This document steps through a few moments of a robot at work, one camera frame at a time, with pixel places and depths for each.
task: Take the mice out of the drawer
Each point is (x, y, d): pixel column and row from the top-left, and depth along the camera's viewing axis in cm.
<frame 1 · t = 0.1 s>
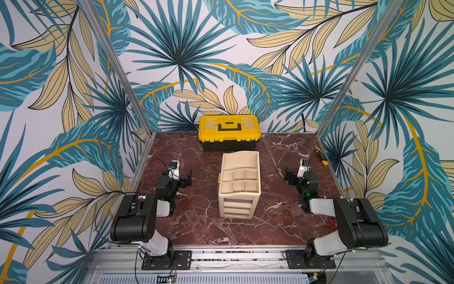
left hand: (182, 170, 92), fingers open
right hand: (297, 168, 93), fingers open
yellow black toolbox: (229, 133, 101), point 16 cm above the table
beige drawer organizer: (239, 184, 72), point 24 cm above the table
yellow black screwdriver: (324, 161, 108), on the table

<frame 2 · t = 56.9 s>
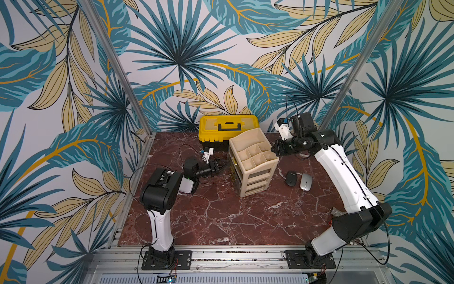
left hand: (229, 165, 87), fingers open
right hand: (273, 148, 76), fingers closed
beige drawer organizer: (251, 157, 78), point 26 cm above the table
black computer mouse: (291, 178, 99), point 2 cm above the table
white computer mouse: (306, 181, 97), point 3 cm above the table
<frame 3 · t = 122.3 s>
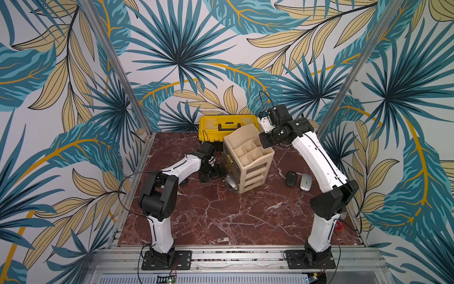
left hand: (218, 179, 92), fingers open
right hand: (264, 138, 81), fingers closed
transparent drawer: (232, 182, 95), point 4 cm above the table
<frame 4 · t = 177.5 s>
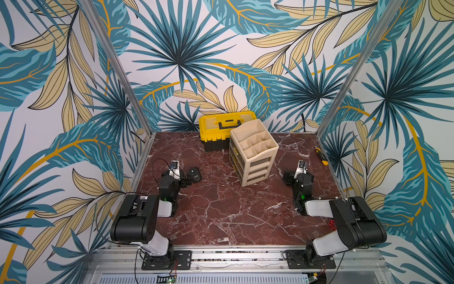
left hand: (180, 170, 92), fingers open
right hand: (298, 170, 92), fingers open
beige drawer organizer: (252, 150, 81), point 25 cm above the table
black computer mouse 2: (196, 176, 99), point 2 cm above the table
